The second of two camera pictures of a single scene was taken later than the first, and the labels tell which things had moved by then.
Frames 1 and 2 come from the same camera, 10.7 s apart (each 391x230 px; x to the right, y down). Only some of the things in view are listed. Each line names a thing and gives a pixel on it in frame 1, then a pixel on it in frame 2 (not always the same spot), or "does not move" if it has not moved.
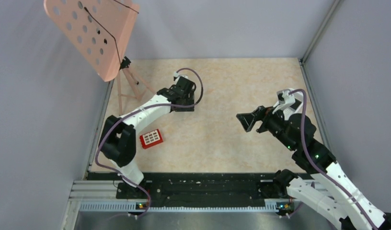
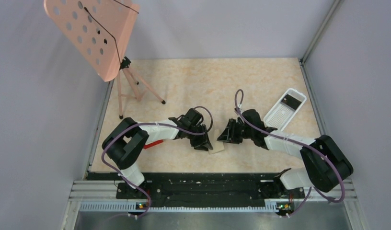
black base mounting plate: (192, 187) does not move
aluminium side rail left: (98, 129) does not move
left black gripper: (189, 98) → (202, 143)
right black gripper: (247, 120) → (229, 134)
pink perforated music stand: (101, 30) does not move
